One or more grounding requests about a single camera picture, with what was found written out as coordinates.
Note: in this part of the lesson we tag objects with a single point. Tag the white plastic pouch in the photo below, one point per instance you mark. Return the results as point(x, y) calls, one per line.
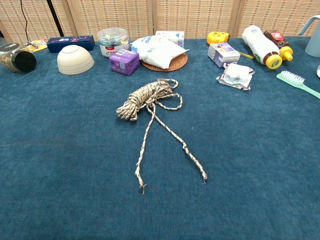
point(157, 52)

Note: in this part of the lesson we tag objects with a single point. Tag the white bottle yellow cap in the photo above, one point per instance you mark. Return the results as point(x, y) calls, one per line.
point(257, 42)

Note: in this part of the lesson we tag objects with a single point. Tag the clear round clip tub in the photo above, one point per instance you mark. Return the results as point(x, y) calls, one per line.
point(112, 40)

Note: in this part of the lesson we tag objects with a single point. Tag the white and blue box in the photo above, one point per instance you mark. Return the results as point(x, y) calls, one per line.
point(175, 36)

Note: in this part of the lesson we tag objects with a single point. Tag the small purple carton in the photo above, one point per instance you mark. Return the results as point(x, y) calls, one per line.
point(123, 63)

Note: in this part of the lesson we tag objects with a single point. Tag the mint green brush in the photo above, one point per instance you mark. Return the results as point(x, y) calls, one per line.
point(292, 78)

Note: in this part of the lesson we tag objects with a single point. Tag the dark blue long box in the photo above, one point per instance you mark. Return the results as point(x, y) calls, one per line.
point(71, 43)

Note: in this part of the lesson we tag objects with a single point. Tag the cream upturned bowl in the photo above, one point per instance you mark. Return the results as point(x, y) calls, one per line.
point(75, 61)

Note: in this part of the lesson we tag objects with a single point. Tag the blue carpet table mat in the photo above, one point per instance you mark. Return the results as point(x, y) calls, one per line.
point(75, 150)

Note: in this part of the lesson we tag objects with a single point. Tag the yellow tape measure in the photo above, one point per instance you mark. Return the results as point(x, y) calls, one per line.
point(217, 37)

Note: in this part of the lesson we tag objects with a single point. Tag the woven bamboo folding screen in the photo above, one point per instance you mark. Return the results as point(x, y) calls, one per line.
point(195, 15)

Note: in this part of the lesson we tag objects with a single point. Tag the glass jar black lid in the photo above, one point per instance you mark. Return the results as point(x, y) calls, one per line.
point(23, 61)

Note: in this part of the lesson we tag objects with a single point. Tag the brown woven round coaster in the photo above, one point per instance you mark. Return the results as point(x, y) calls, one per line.
point(178, 63)

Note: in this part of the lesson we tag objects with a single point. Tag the white crinkled snack packet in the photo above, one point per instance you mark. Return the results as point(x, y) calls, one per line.
point(236, 76)

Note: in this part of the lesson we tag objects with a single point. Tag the white purple drink carton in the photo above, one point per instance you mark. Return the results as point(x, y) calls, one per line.
point(222, 53)

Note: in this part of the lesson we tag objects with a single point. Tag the brown squeeze bottle yellow cap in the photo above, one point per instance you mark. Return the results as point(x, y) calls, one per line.
point(277, 38)

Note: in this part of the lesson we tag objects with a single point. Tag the yellow razor blister pack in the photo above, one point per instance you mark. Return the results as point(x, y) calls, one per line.
point(37, 46)

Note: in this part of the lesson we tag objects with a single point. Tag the black stand pole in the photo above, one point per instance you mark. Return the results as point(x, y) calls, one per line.
point(55, 17)

